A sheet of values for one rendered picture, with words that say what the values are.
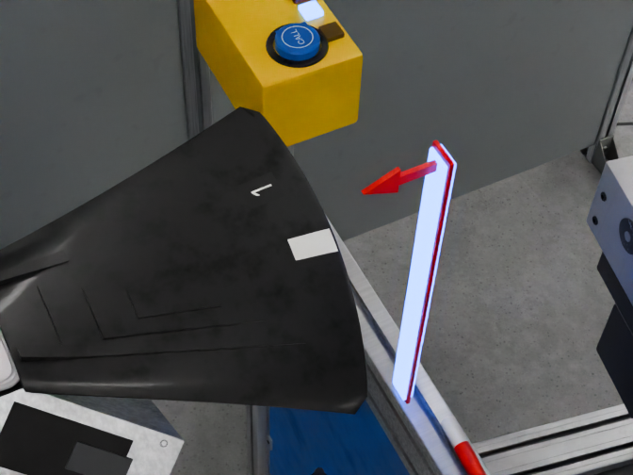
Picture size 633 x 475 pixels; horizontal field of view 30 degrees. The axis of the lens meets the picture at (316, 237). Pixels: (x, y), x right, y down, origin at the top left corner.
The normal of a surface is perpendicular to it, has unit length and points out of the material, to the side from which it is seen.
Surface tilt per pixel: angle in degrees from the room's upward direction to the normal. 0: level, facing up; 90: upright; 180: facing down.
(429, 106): 90
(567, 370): 0
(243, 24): 0
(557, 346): 0
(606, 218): 90
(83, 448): 50
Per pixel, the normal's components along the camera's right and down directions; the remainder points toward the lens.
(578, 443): 0.03, -0.61
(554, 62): 0.45, 0.72
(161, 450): 0.36, 0.16
